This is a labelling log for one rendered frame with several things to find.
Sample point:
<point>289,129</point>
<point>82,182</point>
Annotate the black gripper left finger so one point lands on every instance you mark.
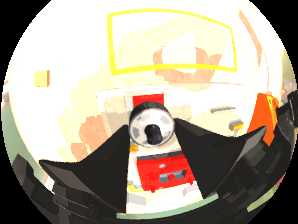
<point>103,173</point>

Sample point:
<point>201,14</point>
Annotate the yellow rectangular outline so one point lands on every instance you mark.
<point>161,66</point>

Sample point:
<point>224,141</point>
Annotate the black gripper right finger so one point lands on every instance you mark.
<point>212,157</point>

